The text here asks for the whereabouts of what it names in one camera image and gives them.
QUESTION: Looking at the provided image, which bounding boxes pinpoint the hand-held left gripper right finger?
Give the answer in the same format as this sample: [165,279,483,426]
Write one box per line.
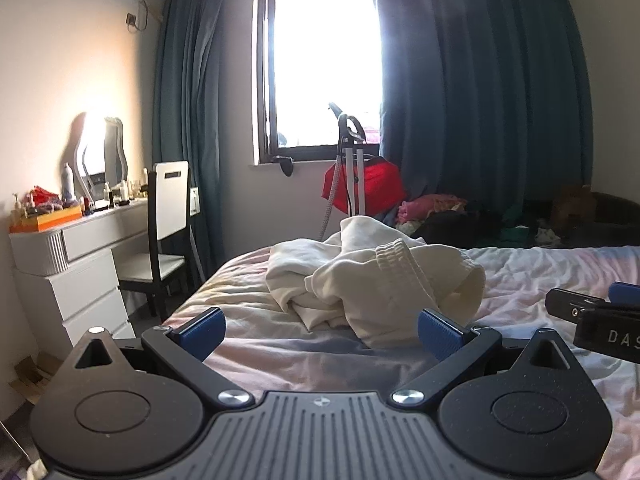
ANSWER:
[391,308,581,407]

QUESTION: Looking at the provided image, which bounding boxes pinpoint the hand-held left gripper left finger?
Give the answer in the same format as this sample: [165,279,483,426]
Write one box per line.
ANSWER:
[65,306,256,408]

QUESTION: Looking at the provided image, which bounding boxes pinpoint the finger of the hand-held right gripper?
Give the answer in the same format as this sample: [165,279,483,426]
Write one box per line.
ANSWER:
[608,282,640,307]
[545,287,608,324]

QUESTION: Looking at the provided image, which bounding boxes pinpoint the pile of mixed clothes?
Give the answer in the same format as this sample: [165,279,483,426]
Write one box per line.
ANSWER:
[385,192,541,248]

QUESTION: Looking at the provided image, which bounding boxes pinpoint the bed with pastel blanket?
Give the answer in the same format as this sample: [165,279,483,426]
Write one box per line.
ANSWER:
[160,245,640,480]

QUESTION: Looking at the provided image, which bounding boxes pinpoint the dark sofa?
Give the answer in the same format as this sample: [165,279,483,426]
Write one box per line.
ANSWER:
[520,190,640,248]

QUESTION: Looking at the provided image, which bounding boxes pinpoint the brown plush toy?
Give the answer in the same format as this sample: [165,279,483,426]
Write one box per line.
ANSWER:
[550,185,598,226]

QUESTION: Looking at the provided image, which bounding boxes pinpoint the white dressing table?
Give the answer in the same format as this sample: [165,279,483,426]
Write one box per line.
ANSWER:
[9,185,201,356]

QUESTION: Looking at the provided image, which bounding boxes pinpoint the white and black chair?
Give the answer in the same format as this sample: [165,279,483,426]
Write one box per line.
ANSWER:
[117,161,203,323]

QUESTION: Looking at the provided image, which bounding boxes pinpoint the red bag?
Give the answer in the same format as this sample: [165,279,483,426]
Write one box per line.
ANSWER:
[321,156,407,213]

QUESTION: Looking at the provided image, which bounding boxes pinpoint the group of cosmetic bottles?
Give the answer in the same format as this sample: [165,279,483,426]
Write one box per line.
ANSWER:
[82,167,151,215]

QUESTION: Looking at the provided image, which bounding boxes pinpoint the cardboard box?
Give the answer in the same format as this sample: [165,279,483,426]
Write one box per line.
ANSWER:
[7,352,63,406]

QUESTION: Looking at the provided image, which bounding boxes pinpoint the standing garment steamer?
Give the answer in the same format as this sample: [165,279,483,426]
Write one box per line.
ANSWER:
[317,101,370,243]

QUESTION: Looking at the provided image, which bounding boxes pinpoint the orange flat box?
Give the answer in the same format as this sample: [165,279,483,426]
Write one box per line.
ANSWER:
[9,205,83,234]

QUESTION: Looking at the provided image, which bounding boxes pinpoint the grey spray bottle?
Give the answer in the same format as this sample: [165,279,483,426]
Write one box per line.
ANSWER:
[61,162,77,201]

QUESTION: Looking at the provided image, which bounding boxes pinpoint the narrow teal curtain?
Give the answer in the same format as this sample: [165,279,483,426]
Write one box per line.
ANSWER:
[152,0,228,291]

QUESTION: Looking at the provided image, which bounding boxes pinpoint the wide teal curtain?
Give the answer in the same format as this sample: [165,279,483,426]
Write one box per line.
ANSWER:
[367,0,596,211]

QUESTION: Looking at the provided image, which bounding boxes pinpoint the dark framed window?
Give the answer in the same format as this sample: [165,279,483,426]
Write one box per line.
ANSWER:
[253,0,386,166]

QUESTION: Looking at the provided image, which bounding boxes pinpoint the wavy frame vanity mirror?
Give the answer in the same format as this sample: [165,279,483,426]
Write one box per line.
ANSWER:
[75,116,128,196]

